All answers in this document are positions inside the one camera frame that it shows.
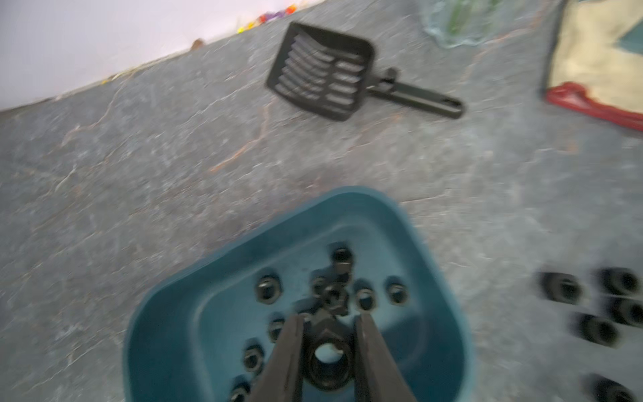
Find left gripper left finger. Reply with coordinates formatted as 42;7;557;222
249;315;305;402

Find teal plastic storage box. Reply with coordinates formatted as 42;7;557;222
123;187;476;401

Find black plastic scoop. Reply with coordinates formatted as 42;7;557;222
266;22;465;122

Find cream work glove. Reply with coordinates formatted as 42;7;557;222
545;1;642;132

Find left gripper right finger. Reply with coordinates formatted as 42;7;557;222
353;313;417;402

